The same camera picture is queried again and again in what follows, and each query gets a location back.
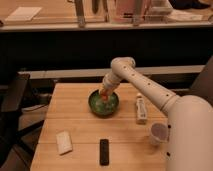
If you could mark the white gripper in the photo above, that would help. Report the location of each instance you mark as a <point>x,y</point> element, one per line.
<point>110,83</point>

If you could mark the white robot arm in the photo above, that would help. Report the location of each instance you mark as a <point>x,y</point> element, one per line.
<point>190,117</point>

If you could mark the green ceramic bowl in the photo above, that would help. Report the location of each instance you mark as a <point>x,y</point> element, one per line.
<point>103,108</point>

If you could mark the black remote control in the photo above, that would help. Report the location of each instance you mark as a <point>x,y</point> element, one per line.
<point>104,152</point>

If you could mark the white paper cup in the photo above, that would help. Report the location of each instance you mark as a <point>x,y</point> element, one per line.
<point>158,134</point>

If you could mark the dark panel at right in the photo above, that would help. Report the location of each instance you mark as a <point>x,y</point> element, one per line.
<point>203,84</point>

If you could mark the black chair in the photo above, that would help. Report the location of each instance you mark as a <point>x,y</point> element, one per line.
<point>10,111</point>

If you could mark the white paper sheet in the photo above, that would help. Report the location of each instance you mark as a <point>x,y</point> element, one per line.
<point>23,14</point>

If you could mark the metal post left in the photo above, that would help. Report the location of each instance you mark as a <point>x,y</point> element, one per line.
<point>80,13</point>

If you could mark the metal post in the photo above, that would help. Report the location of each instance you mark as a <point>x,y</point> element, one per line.
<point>80,13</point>
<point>137,12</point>

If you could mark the metal post right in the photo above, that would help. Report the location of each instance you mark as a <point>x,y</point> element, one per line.
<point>137,12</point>

